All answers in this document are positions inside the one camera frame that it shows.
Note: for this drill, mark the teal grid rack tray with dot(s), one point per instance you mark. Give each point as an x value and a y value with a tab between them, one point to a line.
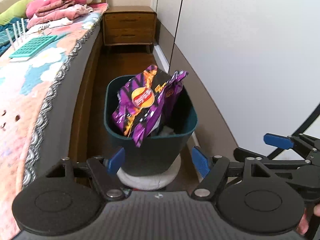
26	47

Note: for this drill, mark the bed with floral blanket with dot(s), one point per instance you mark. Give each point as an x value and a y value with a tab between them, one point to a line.
38	99

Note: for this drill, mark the green pillow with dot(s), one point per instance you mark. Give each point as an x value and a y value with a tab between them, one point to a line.
17	10

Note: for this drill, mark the wooden bedside nightstand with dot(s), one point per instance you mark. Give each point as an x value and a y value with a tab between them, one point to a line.
129	25

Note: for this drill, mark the pink folded blankets pile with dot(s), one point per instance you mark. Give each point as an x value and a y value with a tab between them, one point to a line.
44	11

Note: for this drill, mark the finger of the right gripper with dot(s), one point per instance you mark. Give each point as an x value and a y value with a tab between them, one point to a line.
302	144
300	174

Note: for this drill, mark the person right hand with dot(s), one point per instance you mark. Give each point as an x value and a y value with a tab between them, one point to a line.
305	220

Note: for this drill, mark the round grey cushioned stool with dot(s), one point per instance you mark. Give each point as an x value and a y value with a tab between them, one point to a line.
154	182

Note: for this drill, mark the purple chips bag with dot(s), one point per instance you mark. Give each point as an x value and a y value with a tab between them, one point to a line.
146	101

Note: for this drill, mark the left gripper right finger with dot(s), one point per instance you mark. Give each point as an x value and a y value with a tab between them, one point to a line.
215	170

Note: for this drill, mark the white wardrobe sliding door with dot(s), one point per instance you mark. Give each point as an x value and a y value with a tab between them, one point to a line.
253	67

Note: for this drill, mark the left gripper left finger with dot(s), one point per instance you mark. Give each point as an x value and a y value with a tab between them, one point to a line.
102	173

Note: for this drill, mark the teal quilt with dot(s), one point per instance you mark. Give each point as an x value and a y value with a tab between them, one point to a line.
4	40

